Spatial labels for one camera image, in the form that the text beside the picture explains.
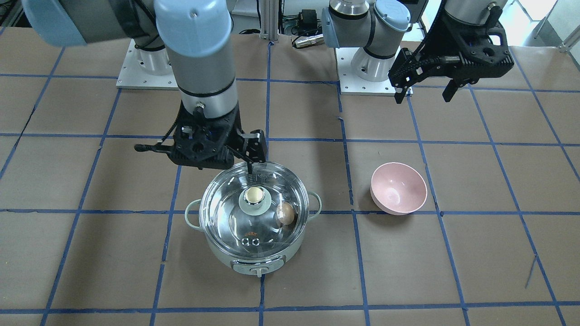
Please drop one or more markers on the brown egg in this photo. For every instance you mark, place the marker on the brown egg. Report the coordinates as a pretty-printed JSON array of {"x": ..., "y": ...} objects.
[{"x": 285, "y": 213}]

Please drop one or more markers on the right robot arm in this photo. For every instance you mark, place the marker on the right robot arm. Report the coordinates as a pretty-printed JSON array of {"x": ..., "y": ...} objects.
[{"x": 196, "y": 34}]

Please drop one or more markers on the black power adapter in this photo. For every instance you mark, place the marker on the black power adapter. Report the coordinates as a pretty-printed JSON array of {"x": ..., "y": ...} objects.
[{"x": 307, "y": 19}]

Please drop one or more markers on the pink bowl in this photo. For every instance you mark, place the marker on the pink bowl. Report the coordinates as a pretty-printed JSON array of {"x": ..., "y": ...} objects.
[{"x": 398, "y": 189}]

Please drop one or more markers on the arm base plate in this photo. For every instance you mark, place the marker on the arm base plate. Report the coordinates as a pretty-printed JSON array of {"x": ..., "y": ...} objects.
[
  {"x": 361, "y": 73},
  {"x": 146, "y": 70}
]

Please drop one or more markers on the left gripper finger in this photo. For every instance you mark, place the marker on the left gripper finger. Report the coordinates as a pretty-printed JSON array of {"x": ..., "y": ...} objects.
[
  {"x": 404, "y": 73},
  {"x": 451, "y": 89}
]

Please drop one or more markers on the aluminium frame post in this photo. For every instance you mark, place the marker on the aluminium frame post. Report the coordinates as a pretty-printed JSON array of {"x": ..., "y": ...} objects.
[{"x": 269, "y": 17}]

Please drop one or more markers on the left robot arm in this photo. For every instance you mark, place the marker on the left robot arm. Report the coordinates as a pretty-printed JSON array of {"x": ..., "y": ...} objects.
[{"x": 379, "y": 25}]

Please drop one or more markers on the glass pot lid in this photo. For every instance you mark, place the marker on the glass pot lid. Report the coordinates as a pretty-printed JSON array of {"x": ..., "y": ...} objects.
[{"x": 253, "y": 213}]

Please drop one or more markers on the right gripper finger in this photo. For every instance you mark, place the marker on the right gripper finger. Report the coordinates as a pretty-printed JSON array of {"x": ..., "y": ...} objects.
[{"x": 251, "y": 148}]

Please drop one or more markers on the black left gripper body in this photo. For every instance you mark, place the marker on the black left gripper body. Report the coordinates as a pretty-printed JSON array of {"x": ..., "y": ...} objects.
[{"x": 436, "y": 49}]

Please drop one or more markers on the pale green electric pot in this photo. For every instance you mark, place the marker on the pale green electric pot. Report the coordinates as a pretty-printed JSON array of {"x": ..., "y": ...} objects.
[{"x": 253, "y": 226}]

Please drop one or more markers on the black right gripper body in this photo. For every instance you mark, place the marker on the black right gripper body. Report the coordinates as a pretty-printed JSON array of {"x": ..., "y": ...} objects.
[{"x": 254, "y": 146}]

